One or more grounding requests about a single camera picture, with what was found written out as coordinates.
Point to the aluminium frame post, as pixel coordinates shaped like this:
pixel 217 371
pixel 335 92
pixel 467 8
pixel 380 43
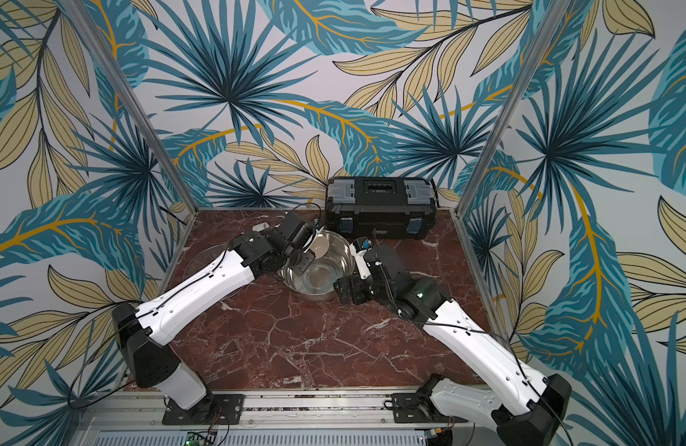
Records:
pixel 96 43
pixel 538 45

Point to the white pipe fitting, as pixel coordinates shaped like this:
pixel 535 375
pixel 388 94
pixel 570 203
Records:
pixel 262 227

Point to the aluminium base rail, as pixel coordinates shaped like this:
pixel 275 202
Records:
pixel 341 416

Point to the green circuit board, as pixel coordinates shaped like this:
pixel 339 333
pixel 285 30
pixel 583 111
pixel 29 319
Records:
pixel 199 438

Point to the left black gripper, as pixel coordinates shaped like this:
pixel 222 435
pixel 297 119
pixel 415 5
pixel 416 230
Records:
pixel 305 265

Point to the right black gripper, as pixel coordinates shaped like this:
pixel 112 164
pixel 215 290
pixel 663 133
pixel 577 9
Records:
pixel 347 288

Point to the left aluminium frame post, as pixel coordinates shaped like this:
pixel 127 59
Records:
pixel 96 43

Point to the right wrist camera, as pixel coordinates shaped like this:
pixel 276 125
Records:
pixel 359 250

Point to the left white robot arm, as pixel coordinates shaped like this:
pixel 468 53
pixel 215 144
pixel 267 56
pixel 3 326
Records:
pixel 144 333

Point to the black plastic toolbox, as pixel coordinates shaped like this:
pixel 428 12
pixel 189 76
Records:
pixel 395 208

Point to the beige plastic ladle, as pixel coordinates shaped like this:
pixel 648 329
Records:
pixel 318 246

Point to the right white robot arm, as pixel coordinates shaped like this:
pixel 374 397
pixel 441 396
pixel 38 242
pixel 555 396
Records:
pixel 523 406

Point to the glass pot lid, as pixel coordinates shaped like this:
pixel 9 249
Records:
pixel 206 262

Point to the stainless steel pot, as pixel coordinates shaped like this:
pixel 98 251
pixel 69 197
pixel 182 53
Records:
pixel 316 284

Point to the right aluminium frame post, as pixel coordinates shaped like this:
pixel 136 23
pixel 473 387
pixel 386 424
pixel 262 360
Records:
pixel 538 45

